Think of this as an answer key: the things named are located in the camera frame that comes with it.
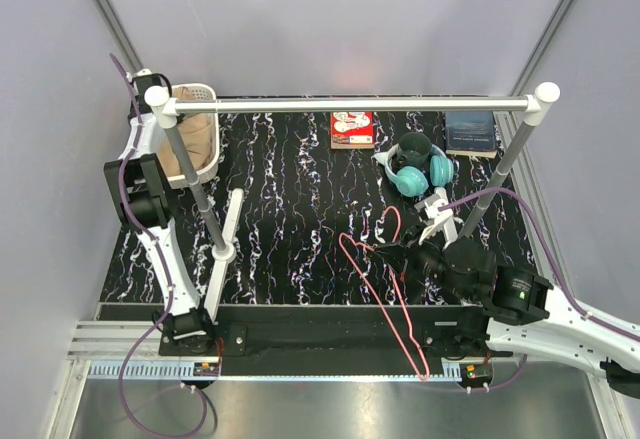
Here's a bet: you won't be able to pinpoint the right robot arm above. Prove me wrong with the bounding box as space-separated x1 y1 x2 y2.
374 238 639 398

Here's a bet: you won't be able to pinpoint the white and silver clothes rack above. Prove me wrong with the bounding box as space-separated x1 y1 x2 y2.
144 82 560 317

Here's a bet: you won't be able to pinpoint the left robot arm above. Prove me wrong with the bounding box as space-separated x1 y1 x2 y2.
103 69 216 356

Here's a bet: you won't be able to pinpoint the dark green cup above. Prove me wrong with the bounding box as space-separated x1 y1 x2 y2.
394 132 432 170

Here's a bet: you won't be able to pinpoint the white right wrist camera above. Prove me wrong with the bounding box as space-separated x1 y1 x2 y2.
414 187 458 247

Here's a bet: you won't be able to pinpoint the dark blue book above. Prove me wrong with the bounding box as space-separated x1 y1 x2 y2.
445 111 497 159

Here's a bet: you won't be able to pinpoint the beige t shirt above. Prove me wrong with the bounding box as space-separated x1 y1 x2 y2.
157 84 216 184

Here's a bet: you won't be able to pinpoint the white plastic basket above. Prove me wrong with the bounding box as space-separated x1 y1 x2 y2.
152 83 220 189

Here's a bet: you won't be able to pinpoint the red book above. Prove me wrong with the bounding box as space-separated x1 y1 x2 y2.
330 111 375 149

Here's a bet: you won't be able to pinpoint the pink wire hanger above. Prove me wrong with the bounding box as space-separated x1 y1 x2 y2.
338 206 432 383

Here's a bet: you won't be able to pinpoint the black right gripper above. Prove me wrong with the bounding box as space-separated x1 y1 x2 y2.
374 220 475 303

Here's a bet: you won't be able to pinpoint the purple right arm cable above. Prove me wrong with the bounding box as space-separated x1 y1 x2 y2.
439 186 640 395

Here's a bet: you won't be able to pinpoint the teal headphones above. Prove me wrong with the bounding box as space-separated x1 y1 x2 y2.
373 144 455 197

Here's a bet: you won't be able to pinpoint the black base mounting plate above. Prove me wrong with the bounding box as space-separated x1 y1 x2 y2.
159 305 489 379

